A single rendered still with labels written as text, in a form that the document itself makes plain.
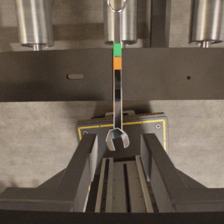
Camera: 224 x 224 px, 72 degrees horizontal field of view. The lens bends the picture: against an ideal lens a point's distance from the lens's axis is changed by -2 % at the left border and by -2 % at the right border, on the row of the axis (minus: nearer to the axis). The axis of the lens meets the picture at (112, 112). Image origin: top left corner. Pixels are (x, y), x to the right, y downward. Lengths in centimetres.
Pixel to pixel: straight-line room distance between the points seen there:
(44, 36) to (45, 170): 154
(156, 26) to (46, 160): 159
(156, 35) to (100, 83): 45
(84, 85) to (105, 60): 6
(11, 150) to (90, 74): 176
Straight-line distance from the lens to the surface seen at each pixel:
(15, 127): 184
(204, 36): 62
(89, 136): 16
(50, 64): 30
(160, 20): 71
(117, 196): 104
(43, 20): 63
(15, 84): 34
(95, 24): 151
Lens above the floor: 145
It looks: 75 degrees down
